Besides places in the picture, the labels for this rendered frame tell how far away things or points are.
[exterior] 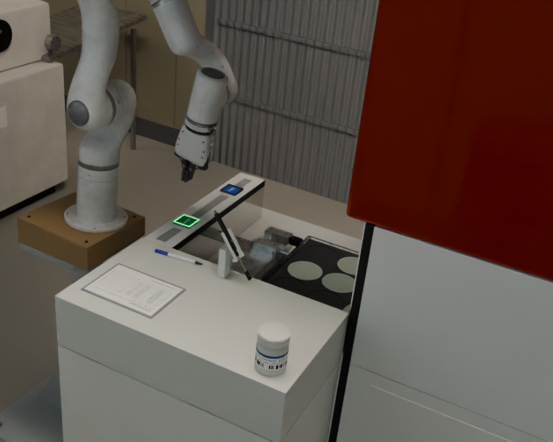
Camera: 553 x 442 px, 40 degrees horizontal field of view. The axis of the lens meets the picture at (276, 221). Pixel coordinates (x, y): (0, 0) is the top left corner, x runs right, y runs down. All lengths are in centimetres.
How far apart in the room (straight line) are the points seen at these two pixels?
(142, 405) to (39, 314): 166
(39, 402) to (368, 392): 145
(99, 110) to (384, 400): 108
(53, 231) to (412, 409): 113
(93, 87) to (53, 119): 215
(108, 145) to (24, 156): 197
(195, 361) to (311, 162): 298
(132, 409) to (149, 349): 21
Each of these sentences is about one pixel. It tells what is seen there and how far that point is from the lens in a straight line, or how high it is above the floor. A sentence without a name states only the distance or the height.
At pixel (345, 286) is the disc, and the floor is 90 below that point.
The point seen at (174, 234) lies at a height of 96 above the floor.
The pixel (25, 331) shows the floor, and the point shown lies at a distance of 340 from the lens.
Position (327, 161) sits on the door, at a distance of 451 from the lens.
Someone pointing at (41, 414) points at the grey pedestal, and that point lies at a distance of 298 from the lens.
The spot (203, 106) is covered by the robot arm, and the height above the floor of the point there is 134.
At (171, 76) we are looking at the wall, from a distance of 500.
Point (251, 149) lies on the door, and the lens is 475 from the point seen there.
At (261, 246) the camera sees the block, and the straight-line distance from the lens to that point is 224.
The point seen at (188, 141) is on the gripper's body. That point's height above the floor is 123.
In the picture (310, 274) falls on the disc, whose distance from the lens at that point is 213.
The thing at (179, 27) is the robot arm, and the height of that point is 153.
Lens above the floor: 203
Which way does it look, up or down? 28 degrees down
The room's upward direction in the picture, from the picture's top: 6 degrees clockwise
